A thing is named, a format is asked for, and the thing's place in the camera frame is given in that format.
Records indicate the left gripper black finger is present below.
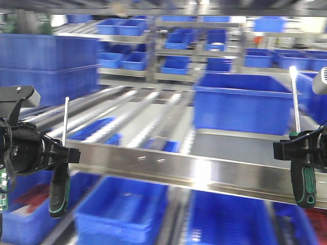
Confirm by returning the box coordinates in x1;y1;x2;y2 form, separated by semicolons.
42;135;81;170

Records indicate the steel tray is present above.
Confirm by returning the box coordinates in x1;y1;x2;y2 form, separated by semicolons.
191;129;290;168

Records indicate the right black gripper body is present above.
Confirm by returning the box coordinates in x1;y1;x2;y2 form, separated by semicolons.
300;122;326;173

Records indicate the green-black cross screwdriver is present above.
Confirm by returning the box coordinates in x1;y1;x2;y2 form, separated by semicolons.
49;96;72;219

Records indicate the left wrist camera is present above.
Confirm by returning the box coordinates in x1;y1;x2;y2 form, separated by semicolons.
1;86;41;108

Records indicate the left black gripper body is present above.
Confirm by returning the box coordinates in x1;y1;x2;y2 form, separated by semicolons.
1;119;55;176

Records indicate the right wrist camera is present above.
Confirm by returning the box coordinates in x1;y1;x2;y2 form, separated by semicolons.
312;67;327;94

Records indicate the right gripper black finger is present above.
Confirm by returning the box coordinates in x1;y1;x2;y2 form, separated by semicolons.
272;130;319;161

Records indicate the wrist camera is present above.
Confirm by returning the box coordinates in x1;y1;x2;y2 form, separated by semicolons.
312;67;327;94
1;86;41;108

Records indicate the blue bin on rollers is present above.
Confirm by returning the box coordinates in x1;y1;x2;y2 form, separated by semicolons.
193;73;293;135

